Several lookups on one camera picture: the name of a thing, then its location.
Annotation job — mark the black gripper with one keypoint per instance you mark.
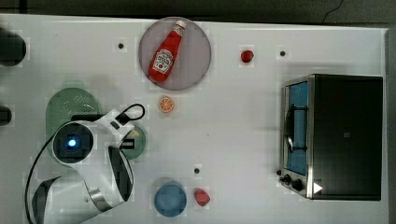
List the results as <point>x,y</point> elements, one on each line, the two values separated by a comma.
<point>127,144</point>

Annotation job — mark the yellow plush banana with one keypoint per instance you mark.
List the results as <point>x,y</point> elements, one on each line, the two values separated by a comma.
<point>134,133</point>

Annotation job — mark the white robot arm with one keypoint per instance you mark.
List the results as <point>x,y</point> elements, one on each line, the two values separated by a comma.
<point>100,178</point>

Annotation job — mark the green mug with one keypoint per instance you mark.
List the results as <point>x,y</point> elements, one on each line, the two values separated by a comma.
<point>140,143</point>

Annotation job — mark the orange slice toy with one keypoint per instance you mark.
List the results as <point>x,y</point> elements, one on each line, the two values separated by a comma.
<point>166,104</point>

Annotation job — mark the blue cup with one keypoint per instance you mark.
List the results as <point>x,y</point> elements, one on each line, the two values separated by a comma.
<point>170,200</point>

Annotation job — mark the green colander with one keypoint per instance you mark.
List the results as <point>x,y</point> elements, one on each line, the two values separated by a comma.
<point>71,105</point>

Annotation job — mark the red strawberry toy near cup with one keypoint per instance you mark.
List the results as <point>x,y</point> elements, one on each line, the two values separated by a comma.
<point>201,197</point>

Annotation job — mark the red plush ketchup bottle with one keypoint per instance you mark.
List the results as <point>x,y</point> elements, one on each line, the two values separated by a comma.
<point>165,56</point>

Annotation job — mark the grey round plate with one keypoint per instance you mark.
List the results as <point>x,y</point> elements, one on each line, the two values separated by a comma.
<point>192,61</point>

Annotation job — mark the black cylinder container lower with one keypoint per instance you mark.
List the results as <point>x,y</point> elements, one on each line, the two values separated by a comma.
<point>5,115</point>

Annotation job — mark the black cylinder container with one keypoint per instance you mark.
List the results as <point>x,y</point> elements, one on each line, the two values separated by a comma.
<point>5,115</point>
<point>12,48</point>

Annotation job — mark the red strawberry toy near plate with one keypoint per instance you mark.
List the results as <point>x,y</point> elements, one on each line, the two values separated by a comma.
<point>247,56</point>

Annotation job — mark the black cylinder container upper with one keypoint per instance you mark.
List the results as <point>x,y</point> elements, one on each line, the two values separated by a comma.
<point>12,48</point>

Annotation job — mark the black toaster oven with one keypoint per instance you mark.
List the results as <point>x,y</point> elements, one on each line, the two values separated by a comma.
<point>332,137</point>

